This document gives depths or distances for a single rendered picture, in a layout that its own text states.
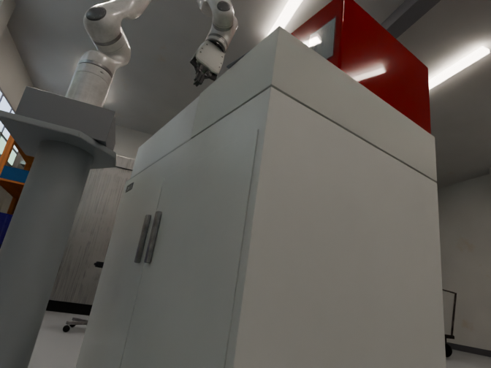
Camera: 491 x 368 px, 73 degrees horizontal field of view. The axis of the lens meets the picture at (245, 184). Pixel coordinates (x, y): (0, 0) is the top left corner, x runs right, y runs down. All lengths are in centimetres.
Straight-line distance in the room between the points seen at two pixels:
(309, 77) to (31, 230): 85
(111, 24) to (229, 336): 113
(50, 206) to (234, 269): 69
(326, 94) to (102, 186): 386
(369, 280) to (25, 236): 90
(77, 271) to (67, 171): 322
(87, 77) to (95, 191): 321
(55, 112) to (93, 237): 325
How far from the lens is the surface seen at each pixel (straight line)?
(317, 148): 70
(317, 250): 65
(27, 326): 113
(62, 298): 433
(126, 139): 827
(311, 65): 78
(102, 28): 138
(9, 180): 529
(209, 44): 128
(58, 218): 112
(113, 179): 445
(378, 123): 91
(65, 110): 116
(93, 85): 128
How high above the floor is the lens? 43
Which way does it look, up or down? 19 degrees up
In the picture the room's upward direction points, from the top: 8 degrees clockwise
